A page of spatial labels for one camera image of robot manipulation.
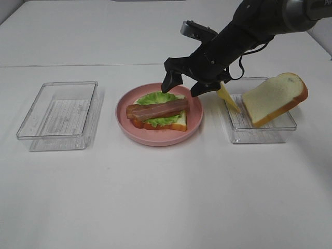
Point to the left clear plastic container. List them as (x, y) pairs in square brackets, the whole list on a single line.
[(63, 116)]

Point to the yellow cheese slice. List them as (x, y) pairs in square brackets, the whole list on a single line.
[(224, 94)]

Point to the clear plastic container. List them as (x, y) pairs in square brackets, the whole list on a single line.
[(63, 116), (238, 125)]

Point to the bread slice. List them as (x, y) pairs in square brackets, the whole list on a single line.
[(139, 124), (274, 97)]

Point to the bacon strip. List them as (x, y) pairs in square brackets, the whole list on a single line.
[(144, 112), (179, 104)]

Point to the green lettuce leaf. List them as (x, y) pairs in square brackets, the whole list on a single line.
[(157, 98)]

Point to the right clear plastic container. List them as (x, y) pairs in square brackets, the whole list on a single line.
[(238, 125)]

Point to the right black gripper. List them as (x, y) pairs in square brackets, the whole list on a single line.
[(207, 65)]

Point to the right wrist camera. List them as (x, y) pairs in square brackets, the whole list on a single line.
[(196, 31)]

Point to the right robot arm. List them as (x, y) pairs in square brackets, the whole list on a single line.
[(253, 26)]

